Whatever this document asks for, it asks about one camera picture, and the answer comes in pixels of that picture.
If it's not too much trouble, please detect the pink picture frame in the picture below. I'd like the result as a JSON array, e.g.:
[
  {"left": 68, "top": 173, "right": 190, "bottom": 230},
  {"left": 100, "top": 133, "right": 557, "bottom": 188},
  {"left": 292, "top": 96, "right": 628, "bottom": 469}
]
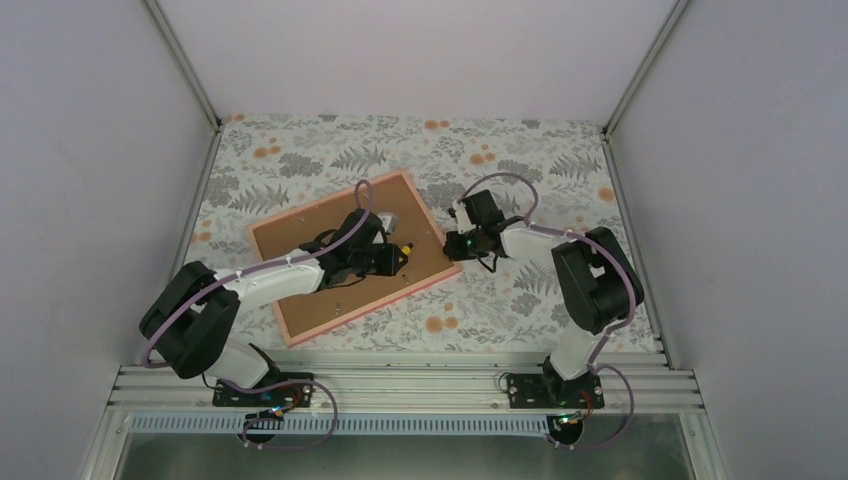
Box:
[{"left": 248, "top": 170, "right": 461, "bottom": 346}]

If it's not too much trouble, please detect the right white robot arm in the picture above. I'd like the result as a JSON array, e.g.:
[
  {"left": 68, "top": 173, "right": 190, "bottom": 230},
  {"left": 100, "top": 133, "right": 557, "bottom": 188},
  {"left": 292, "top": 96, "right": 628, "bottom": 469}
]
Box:
[{"left": 443, "top": 190, "right": 644, "bottom": 407}]

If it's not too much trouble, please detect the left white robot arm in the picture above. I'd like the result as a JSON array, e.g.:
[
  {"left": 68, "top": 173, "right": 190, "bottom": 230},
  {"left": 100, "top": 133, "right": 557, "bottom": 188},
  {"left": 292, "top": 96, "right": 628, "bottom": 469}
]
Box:
[{"left": 139, "top": 208, "right": 408, "bottom": 405}]

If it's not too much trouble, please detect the floral table mat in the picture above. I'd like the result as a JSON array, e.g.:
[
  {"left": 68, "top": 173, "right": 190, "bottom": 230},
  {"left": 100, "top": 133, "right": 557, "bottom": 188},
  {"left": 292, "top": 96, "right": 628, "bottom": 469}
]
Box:
[{"left": 187, "top": 114, "right": 624, "bottom": 353}]

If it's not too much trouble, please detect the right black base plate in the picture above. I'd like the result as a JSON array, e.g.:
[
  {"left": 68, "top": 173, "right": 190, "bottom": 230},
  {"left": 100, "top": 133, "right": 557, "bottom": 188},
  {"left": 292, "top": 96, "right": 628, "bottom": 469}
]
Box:
[{"left": 506, "top": 359, "right": 605, "bottom": 409}]

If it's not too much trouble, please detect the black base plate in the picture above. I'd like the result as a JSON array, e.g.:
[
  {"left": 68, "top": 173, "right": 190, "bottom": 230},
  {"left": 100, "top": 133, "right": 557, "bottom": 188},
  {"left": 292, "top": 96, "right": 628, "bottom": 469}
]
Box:
[
  {"left": 506, "top": 359, "right": 605, "bottom": 409},
  {"left": 212, "top": 372, "right": 314, "bottom": 410}
]

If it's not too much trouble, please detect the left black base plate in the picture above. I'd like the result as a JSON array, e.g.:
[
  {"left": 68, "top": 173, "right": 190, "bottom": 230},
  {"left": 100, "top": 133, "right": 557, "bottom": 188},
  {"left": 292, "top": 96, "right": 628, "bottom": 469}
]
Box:
[{"left": 212, "top": 372, "right": 314, "bottom": 410}]

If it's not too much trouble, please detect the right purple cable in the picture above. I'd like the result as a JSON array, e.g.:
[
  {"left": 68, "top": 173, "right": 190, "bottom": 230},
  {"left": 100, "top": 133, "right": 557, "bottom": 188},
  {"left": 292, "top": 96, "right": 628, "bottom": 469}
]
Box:
[{"left": 460, "top": 172, "right": 639, "bottom": 453}]

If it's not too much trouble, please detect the aluminium mounting rail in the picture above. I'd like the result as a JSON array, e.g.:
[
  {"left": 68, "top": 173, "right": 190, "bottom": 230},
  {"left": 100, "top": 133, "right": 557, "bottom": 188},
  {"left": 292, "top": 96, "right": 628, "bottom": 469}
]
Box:
[{"left": 107, "top": 350, "right": 704, "bottom": 414}]

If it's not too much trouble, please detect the grey slotted cable duct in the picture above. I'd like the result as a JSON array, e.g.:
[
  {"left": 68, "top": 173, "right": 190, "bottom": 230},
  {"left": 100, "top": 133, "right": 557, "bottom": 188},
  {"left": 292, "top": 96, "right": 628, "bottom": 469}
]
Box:
[{"left": 128, "top": 412, "right": 548, "bottom": 437}]

